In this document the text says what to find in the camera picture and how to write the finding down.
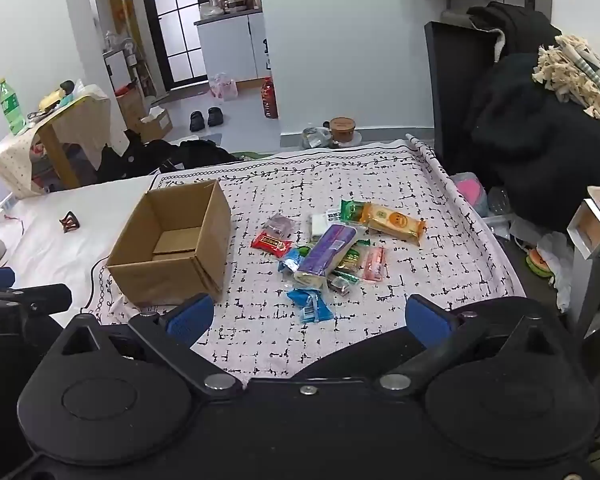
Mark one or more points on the brown cardboard box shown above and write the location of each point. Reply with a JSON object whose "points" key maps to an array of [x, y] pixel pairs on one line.
{"points": [[155, 280]]}

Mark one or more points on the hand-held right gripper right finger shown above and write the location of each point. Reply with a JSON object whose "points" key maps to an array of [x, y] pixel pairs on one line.
{"points": [[427, 320]]}

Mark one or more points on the clear plastic container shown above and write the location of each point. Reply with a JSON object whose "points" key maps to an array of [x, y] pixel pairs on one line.
{"points": [[498, 202]]}

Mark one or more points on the black fleece coat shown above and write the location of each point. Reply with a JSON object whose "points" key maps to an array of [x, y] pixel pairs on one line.
{"points": [[530, 135]]}

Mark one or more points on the small white cabinet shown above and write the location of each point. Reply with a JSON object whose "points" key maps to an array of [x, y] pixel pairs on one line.
{"points": [[117, 70]]}

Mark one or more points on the green plastic bottle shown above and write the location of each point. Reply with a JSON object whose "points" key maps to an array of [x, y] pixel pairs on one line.
{"points": [[11, 107]]}

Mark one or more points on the grey crumpled bag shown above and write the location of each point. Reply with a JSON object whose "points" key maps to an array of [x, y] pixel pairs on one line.
{"points": [[316, 137]]}

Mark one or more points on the purple snack packet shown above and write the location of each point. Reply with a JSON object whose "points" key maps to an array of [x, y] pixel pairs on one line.
{"points": [[325, 255]]}

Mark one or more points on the tall floor cardboard box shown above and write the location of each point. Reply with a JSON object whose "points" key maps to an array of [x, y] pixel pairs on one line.
{"points": [[130, 105]]}

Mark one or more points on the black glass pane door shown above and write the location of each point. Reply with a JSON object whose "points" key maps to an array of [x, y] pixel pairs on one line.
{"points": [[180, 35]]}

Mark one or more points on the yellow toy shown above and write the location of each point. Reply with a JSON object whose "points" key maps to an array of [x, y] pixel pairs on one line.
{"points": [[52, 100]]}

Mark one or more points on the clear dark snack packet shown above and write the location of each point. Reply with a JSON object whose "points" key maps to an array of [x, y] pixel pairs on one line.
{"points": [[280, 224]]}

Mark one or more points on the white kitchen cabinet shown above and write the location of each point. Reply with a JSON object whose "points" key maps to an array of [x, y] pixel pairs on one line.
{"points": [[225, 45]]}

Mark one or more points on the red plastic jug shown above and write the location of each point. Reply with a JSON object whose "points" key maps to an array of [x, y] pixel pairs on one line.
{"points": [[269, 100]]}

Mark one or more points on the grey pink heart plush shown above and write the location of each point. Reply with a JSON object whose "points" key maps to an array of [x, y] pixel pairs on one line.
{"points": [[470, 192]]}

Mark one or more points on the dark green snack packet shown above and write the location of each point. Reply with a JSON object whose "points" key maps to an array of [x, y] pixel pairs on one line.
{"points": [[350, 210]]}

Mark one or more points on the small wooden table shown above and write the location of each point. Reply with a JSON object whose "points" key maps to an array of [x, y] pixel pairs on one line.
{"points": [[55, 150]]}

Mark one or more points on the orange cracker packet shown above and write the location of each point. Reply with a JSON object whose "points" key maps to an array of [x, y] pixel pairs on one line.
{"points": [[395, 224]]}

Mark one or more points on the black chair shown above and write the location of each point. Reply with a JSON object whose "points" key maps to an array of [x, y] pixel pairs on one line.
{"points": [[455, 90]]}

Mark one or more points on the white bed sheet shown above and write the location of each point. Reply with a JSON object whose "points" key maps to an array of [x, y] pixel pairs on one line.
{"points": [[55, 255]]}

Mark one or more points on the black clothes pile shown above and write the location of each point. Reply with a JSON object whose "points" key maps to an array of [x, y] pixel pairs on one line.
{"points": [[145, 155]]}

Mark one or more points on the blue snack packet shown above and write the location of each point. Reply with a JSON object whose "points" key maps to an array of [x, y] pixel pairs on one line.
{"points": [[310, 305], [292, 258]]}

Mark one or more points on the green gold snack packet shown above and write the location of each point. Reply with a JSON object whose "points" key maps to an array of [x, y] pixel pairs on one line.
{"points": [[351, 260]]}

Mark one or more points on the burger toy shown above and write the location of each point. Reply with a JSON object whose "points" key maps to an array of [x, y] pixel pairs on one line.
{"points": [[538, 263]]}

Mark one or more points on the white black-patterned blanket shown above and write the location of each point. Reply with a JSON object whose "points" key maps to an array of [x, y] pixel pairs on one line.
{"points": [[430, 270]]}

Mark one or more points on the brown round container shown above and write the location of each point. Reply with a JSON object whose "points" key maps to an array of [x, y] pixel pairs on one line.
{"points": [[343, 130]]}

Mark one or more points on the open floor cardboard box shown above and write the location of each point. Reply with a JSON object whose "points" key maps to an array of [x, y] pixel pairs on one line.
{"points": [[156, 125]]}

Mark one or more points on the white power adapter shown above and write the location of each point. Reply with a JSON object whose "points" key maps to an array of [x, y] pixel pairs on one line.
{"points": [[2, 210]]}

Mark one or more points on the beige fringed cloth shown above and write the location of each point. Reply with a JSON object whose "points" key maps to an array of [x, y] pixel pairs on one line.
{"points": [[570, 80]]}

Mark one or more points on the pink snack packet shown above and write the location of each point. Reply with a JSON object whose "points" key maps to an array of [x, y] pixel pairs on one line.
{"points": [[375, 264]]}

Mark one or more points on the pink plastic bag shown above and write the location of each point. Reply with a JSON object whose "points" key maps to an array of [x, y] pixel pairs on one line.
{"points": [[224, 87]]}

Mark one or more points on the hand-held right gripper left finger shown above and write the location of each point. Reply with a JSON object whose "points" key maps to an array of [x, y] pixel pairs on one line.
{"points": [[190, 317]]}

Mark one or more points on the white black-print snack packet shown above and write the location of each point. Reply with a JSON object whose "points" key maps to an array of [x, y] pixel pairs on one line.
{"points": [[320, 225]]}

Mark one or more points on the brown hair claw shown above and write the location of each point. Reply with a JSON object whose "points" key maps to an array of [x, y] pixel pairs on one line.
{"points": [[70, 222]]}

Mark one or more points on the white plastic bag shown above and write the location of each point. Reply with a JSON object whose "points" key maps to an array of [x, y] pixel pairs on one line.
{"points": [[557, 260]]}

